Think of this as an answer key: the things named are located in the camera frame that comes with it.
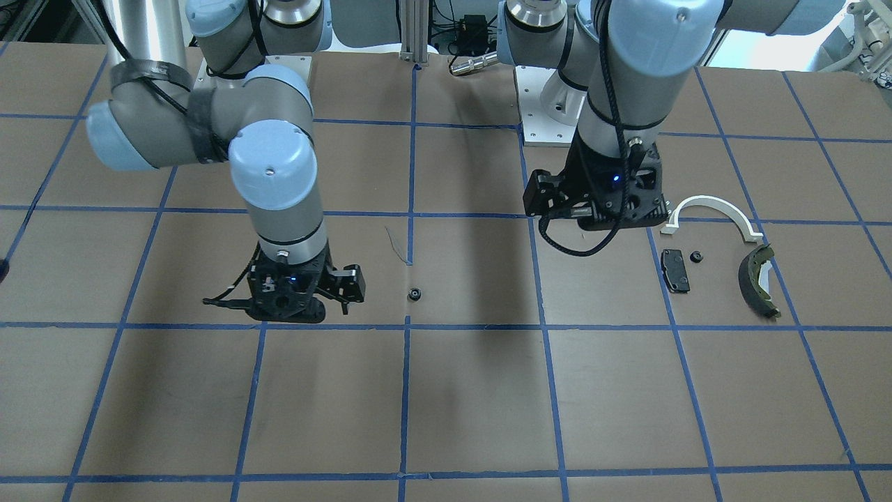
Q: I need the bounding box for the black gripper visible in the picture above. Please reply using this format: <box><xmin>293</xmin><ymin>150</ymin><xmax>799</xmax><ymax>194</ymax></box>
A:
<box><xmin>523</xmin><ymin>134</ymin><xmax>668</xmax><ymax>231</ymax></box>

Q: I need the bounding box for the black brake pad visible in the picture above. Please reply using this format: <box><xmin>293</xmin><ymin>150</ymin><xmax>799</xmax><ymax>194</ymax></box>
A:
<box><xmin>661</xmin><ymin>248</ymin><xmax>691</xmax><ymax>294</ymax></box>

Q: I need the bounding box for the white curved plastic part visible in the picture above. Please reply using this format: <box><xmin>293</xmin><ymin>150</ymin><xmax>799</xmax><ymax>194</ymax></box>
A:
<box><xmin>659</xmin><ymin>195</ymin><xmax>764</xmax><ymax>243</ymax></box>

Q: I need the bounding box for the green brake shoe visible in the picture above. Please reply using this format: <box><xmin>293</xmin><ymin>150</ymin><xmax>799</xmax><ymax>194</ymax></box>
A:
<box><xmin>738</xmin><ymin>245</ymin><xmax>781</xmax><ymax>319</ymax></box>

